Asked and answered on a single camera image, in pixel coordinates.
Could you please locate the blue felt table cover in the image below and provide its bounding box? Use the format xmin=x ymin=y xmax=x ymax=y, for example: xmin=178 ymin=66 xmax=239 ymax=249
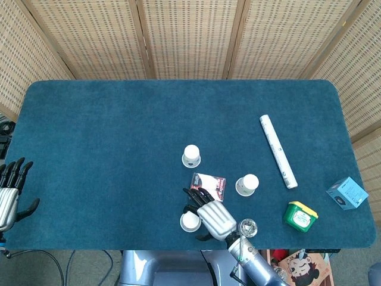
xmin=5 ymin=79 xmax=376 ymax=251

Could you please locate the green tub yellow lid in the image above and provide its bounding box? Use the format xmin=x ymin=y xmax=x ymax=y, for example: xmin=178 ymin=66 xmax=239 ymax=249
xmin=282 ymin=201 xmax=318 ymax=233

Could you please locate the blue floor cable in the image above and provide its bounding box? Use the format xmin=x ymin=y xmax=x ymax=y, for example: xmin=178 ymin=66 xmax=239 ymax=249
xmin=65 ymin=250 xmax=76 ymax=286

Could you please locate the black equipment pile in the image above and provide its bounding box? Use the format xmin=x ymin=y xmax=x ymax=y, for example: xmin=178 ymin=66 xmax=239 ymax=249
xmin=0 ymin=114 xmax=15 ymax=158

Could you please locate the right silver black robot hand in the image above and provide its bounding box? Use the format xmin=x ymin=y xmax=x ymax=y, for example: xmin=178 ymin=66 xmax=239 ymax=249
xmin=182 ymin=187 xmax=239 ymax=241

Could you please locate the clear coffee capsule box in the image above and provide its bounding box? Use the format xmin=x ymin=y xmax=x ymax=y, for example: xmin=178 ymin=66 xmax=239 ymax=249
xmin=188 ymin=172 xmax=226 ymax=204

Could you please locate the right arm wrist cable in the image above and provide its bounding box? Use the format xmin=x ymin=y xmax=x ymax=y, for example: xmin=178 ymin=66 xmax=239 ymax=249
xmin=229 ymin=240 xmax=252 ymax=282

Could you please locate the round clear pin container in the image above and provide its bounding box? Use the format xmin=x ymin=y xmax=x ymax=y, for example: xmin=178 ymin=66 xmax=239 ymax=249
xmin=238 ymin=218 xmax=259 ymax=238

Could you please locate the woven wooden folding screen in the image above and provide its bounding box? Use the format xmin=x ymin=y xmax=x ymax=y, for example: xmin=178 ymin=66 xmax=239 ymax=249
xmin=0 ymin=0 xmax=381 ymax=215

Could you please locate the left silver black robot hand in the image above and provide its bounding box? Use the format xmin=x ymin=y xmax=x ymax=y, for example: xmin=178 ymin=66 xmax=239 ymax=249
xmin=0 ymin=157 xmax=41 ymax=233

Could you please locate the thick black floor cable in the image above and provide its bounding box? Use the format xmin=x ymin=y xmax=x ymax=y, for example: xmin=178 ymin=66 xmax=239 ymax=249
xmin=102 ymin=250 xmax=114 ymax=286

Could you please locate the grey-blue robot torso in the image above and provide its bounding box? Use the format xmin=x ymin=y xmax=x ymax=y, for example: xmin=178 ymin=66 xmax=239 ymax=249
xmin=118 ymin=249 xmax=248 ymax=286

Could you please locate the white floral paper cup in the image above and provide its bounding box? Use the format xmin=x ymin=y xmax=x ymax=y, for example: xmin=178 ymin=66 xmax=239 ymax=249
xmin=181 ymin=144 xmax=202 ymax=167
xmin=235 ymin=174 xmax=260 ymax=197
xmin=179 ymin=212 xmax=202 ymax=233

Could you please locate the light blue cardboard box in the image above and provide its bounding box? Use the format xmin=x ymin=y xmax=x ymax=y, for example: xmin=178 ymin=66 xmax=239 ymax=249
xmin=326 ymin=176 xmax=369 ymax=211

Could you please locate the cartoon printed cardboard box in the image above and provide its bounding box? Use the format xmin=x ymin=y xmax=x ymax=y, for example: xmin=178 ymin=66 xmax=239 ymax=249
xmin=278 ymin=250 xmax=333 ymax=286

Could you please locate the thin black floor cable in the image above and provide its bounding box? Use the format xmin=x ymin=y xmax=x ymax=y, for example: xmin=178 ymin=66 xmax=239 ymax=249
xmin=5 ymin=249 xmax=66 ymax=286

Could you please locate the rolled white paper tube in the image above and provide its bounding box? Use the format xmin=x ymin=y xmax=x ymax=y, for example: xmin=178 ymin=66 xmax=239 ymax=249
xmin=258 ymin=114 xmax=298 ymax=190

